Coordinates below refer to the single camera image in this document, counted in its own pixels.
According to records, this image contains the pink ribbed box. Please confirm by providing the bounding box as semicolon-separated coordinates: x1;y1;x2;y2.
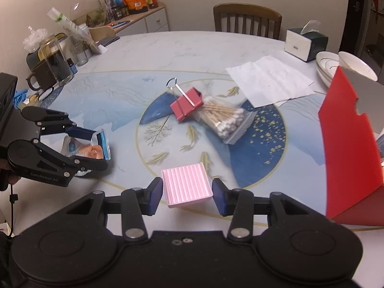
161;162;214;209

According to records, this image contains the dark glass jar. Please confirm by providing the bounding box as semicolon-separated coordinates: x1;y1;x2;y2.
111;4;130;21

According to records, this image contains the grey wooden cabinet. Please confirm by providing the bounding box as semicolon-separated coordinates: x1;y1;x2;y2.
90;1;170;37

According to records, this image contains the blue glove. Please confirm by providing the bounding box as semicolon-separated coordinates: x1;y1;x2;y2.
13;88;29;107

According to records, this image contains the white patterned round desktop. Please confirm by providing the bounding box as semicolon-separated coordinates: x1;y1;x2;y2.
0;30;384;235

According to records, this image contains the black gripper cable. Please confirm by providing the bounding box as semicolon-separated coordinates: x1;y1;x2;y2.
7;183;17;238

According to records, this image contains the clear plastic bag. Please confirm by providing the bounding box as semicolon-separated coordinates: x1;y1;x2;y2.
23;26;49;52

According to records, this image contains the dark green kettle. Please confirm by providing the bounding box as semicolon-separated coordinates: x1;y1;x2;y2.
26;50;43;73

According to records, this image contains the bag of cotton swabs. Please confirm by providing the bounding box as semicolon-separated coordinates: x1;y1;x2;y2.
193;95;258;145

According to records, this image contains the red cardboard box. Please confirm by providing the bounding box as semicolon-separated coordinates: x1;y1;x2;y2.
318;65;384;227

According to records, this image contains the white bowl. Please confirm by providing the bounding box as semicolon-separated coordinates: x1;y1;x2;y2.
338;51;378;82

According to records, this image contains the dark folded cloth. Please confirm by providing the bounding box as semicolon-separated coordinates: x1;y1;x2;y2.
94;35;121;47

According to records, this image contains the clear drinking glass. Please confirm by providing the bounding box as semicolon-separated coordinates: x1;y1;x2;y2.
73;43;90;66

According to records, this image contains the glass tumbler with dark liquid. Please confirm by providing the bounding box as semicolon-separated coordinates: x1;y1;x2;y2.
39;34;75;86

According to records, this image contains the white paper sheet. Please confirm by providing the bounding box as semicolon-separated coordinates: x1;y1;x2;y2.
225;54;316;108

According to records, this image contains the brown mug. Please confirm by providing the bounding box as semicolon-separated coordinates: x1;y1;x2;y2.
26;61;58;91

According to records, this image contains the clear glass fishbowl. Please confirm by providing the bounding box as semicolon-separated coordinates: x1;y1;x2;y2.
70;0;112;28

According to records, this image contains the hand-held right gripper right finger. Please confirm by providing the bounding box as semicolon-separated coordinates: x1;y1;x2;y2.
212;178;313;243

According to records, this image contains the long white green package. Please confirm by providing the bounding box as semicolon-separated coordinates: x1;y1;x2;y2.
47;6;109;55

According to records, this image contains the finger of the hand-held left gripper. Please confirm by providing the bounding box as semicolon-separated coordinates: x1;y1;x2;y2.
7;139;109;187
21;106;96;140

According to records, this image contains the orange blue snack packet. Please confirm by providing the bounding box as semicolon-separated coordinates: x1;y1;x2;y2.
61;129;112;161

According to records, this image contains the red binder clip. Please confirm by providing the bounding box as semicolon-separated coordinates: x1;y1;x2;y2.
166;78;205;123

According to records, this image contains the green white tissue box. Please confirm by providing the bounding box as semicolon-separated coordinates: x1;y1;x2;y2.
285;20;329;63

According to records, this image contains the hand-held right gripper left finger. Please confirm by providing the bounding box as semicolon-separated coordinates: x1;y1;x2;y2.
64;177;164;242

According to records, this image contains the brown wooden chair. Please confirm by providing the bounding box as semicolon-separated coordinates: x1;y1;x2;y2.
213;3;283;40

